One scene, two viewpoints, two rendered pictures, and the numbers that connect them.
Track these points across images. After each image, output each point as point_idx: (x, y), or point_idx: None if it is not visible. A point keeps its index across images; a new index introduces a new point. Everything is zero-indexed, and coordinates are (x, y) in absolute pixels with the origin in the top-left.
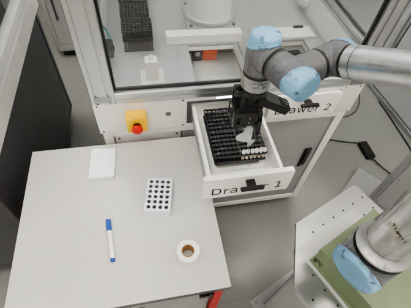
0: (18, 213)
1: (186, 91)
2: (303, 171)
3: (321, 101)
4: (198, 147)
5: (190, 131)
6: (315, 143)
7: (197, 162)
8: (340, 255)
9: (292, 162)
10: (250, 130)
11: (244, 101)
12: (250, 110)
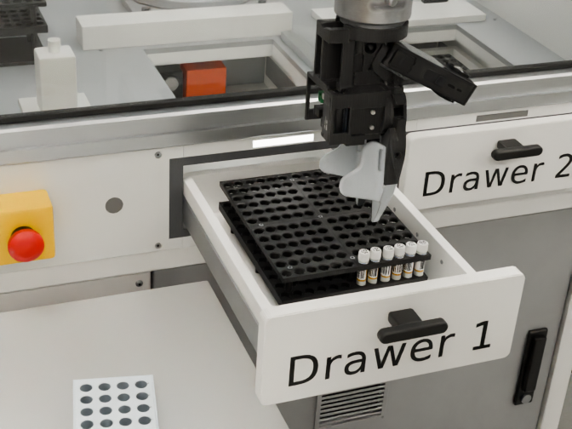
0: None
1: (167, 122)
2: (537, 427)
3: (545, 148)
4: (222, 274)
5: (180, 273)
6: (555, 310)
7: (220, 342)
8: None
9: (497, 391)
10: (377, 157)
11: (351, 60)
12: (371, 88)
